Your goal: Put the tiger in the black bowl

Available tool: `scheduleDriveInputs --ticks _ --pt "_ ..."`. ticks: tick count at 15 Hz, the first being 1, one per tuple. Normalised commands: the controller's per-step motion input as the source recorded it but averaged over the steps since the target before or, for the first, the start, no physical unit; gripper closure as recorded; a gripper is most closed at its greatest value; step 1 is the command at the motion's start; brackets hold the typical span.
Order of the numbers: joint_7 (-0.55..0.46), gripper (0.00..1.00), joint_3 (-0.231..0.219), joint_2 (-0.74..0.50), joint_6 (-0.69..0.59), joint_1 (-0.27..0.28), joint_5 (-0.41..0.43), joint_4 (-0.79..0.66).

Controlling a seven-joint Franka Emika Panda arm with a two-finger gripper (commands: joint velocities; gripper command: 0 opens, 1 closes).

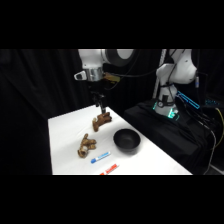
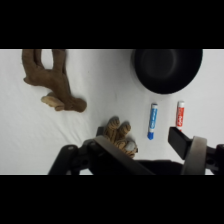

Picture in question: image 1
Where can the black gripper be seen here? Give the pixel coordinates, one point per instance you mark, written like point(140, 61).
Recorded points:
point(97, 90)

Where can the striped tiger plush toy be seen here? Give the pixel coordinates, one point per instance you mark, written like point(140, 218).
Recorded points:
point(86, 145)

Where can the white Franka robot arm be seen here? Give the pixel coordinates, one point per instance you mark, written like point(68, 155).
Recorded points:
point(93, 60)

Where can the black bowl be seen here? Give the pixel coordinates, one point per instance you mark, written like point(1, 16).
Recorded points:
point(126, 140)

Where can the brown plush animal toy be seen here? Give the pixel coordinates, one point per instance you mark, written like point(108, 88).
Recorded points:
point(101, 120)

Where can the blue and white marker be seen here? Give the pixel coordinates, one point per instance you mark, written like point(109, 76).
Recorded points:
point(100, 157)

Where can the red and white marker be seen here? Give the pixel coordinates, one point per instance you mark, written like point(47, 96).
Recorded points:
point(109, 170)

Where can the black cloth-covered robot stand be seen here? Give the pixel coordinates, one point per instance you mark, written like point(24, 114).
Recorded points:
point(166, 133)

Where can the black curtain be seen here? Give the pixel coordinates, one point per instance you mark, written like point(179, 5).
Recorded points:
point(30, 100)

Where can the blue-lit control box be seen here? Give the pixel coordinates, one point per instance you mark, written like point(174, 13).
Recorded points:
point(188, 99)

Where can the brown wrist mount plate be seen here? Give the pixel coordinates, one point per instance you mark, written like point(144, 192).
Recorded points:
point(111, 78)

